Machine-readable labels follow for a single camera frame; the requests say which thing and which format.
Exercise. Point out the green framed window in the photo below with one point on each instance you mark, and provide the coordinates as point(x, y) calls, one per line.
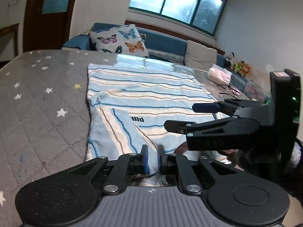
point(177, 2)

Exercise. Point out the brown wooden door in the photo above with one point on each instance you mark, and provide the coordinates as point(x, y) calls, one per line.
point(35, 28)

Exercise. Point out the blue sofa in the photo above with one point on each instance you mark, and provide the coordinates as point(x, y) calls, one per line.
point(165, 42)

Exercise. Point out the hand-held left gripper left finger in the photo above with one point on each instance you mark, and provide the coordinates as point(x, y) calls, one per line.
point(144, 162)

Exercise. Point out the wooden side table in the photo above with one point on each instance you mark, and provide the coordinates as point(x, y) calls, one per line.
point(9, 29)

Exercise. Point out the blue striped sweatshirt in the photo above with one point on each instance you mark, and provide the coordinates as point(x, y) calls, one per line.
point(146, 92)

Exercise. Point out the butterfly print pillow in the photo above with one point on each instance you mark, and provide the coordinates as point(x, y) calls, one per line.
point(113, 40)

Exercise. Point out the person's right hand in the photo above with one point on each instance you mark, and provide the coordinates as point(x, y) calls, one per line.
point(265, 163)

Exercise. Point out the black eyeglasses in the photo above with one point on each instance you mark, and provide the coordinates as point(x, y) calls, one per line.
point(219, 85)

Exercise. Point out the beige pillow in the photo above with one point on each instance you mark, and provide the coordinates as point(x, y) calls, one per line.
point(201, 54)

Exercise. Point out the pink tissue pack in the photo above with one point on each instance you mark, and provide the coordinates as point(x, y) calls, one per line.
point(220, 74)

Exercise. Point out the orange plush toy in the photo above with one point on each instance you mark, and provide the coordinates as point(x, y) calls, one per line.
point(242, 67)

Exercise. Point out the clear floral bag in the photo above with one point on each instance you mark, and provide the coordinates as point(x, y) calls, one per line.
point(258, 91)

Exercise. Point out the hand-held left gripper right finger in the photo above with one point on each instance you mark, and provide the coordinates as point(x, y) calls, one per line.
point(161, 162)

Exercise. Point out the grey star tablecloth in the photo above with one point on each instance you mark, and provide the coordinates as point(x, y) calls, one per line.
point(35, 123)

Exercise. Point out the panda plush toy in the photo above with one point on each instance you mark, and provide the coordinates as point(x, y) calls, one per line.
point(229, 56)

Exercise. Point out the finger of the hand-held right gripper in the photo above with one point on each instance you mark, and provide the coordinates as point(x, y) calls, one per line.
point(206, 107)
point(180, 126)

